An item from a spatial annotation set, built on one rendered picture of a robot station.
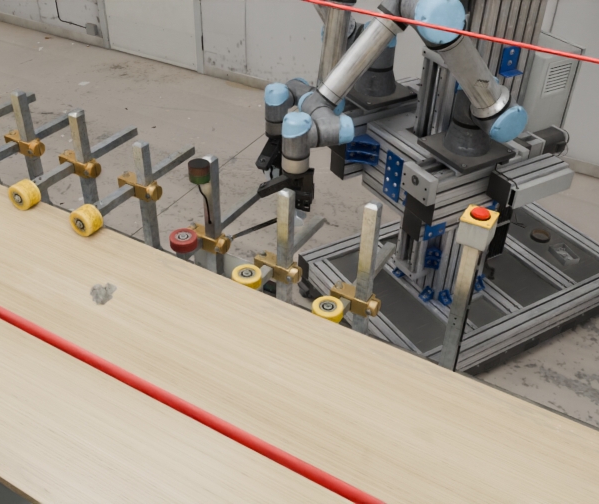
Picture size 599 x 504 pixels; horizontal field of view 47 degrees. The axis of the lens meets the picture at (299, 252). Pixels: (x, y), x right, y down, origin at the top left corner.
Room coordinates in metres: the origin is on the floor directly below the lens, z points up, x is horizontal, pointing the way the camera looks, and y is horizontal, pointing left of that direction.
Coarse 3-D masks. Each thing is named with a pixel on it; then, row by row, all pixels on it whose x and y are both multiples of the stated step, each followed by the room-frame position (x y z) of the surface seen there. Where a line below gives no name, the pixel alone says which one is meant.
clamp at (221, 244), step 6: (198, 228) 1.71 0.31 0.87; (204, 228) 1.71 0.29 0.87; (198, 234) 1.68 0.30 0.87; (204, 234) 1.68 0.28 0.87; (222, 234) 1.68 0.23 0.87; (204, 240) 1.67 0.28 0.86; (210, 240) 1.65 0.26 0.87; (216, 240) 1.65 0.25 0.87; (222, 240) 1.65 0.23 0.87; (228, 240) 1.67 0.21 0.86; (204, 246) 1.67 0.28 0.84; (210, 246) 1.65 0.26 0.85; (216, 246) 1.64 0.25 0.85; (222, 246) 1.64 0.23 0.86; (228, 246) 1.67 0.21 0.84; (210, 252) 1.66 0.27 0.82; (216, 252) 1.65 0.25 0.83; (222, 252) 1.64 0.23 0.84
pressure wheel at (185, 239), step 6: (186, 228) 1.66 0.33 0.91; (174, 234) 1.62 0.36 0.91; (180, 234) 1.63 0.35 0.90; (186, 234) 1.63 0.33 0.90; (192, 234) 1.63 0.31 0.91; (174, 240) 1.59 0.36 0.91; (180, 240) 1.60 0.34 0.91; (186, 240) 1.60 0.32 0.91; (192, 240) 1.60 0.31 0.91; (174, 246) 1.58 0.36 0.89; (180, 246) 1.58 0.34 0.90; (186, 246) 1.58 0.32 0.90; (192, 246) 1.59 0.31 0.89; (180, 252) 1.58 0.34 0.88; (186, 252) 1.58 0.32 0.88
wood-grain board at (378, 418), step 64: (0, 192) 1.82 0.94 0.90; (0, 256) 1.50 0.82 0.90; (64, 256) 1.51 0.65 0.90; (128, 256) 1.52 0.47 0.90; (0, 320) 1.25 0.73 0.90; (64, 320) 1.25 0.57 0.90; (128, 320) 1.26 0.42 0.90; (192, 320) 1.27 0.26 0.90; (256, 320) 1.28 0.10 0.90; (320, 320) 1.29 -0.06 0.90; (0, 384) 1.04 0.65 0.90; (64, 384) 1.05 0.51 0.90; (192, 384) 1.06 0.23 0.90; (256, 384) 1.07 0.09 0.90; (320, 384) 1.07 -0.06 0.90; (384, 384) 1.08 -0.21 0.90; (448, 384) 1.09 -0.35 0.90; (0, 448) 0.87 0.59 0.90; (64, 448) 0.88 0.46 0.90; (128, 448) 0.88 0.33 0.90; (192, 448) 0.89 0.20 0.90; (320, 448) 0.90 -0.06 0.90; (384, 448) 0.91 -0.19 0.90; (448, 448) 0.91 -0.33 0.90; (512, 448) 0.92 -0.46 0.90; (576, 448) 0.92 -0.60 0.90
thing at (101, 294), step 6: (108, 282) 1.38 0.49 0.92; (96, 288) 1.37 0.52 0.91; (102, 288) 1.38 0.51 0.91; (108, 288) 1.37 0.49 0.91; (114, 288) 1.38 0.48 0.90; (90, 294) 1.35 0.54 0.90; (96, 294) 1.34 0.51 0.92; (102, 294) 1.35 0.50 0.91; (108, 294) 1.34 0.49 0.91; (96, 300) 1.33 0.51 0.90; (102, 300) 1.32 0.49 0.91; (108, 300) 1.33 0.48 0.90
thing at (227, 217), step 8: (248, 192) 1.94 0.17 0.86; (256, 192) 1.94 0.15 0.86; (240, 200) 1.89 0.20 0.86; (248, 200) 1.89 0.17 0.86; (256, 200) 1.93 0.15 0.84; (232, 208) 1.84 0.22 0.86; (240, 208) 1.85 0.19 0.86; (224, 216) 1.79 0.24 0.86; (232, 216) 1.81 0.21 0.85; (224, 224) 1.77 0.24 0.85; (200, 240) 1.66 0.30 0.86; (200, 248) 1.66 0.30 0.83; (176, 256) 1.61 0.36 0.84; (184, 256) 1.59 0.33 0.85
